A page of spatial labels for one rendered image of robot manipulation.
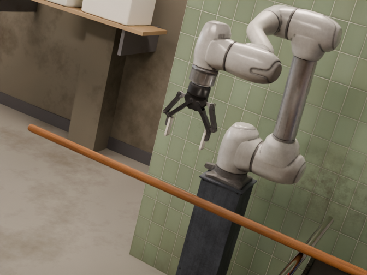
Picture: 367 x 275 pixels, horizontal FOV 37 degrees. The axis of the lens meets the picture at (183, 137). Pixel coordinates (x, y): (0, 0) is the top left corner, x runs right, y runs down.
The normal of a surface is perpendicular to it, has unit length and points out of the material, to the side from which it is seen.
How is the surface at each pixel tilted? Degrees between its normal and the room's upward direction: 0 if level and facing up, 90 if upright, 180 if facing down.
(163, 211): 90
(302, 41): 104
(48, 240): 0
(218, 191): 90
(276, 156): 95
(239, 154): 88
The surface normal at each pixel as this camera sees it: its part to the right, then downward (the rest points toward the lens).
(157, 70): -0.43, 0.20
